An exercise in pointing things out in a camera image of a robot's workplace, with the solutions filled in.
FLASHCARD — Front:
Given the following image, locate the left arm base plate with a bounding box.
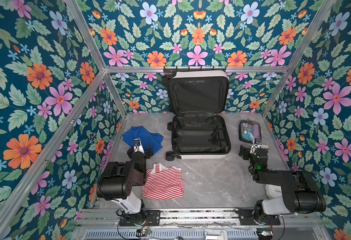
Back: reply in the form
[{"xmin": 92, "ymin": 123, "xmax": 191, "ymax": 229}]
[{"xmin": 119, "ymin": 210, "xmax": 161, "ymax": 227}]

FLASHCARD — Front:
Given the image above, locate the clear toiletry pouch black trim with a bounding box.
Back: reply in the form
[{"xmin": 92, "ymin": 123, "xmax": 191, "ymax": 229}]
[{"xmin": 239, "ymin": 120, "xmax": 262, "ymax": 143}]

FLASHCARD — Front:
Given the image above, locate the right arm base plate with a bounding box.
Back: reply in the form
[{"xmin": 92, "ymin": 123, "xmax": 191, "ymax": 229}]
[{"xmin": 235, "ymin": 208, "xmax": 281, "ymax": 226}]

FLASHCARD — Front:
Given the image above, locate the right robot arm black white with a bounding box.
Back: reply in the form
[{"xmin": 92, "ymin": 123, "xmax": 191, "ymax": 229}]
[{"xmin": 237, "ymin": 145, "xmax": 327, "ymax": 225}]

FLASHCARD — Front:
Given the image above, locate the red white striped shirt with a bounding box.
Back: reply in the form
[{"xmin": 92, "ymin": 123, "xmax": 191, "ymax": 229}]
[{"xmin": 141, "ymin": 163, "xmax": 185, "ymax": 200}]

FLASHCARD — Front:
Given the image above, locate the white round-cornered scale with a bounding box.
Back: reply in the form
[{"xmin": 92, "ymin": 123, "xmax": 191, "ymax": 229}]
[{"xmin": 265, "ymin": 185, "xmax": 283, "ymax": 199}]

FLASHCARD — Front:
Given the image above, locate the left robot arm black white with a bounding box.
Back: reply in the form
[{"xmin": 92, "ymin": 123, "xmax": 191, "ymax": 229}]
[{"xmin": 96, "ymin": 139, "xmax": 153, "ymax": 215}]

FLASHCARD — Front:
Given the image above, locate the white black suitcase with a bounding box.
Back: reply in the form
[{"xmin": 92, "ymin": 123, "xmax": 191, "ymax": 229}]
[{"xmin": 162, "ymin": 70, "xmax": 231, "ymax": 161}]

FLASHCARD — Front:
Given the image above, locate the blue shirt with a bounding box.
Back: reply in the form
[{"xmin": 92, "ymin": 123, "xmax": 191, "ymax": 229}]
[{"xmin": 122, "ymin": 126, "xmax": 163, "ymax": 154}]

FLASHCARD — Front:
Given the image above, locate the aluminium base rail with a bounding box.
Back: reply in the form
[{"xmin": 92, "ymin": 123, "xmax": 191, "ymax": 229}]
[{"xmin": 76, "ymin": 208, "xmax": 324, "ymax": 228}]

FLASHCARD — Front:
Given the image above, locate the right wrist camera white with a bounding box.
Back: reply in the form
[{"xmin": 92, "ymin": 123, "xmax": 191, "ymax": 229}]
[{"xmin": 253, "ymin": 139, "xmax": 269, "ymax": 150}]

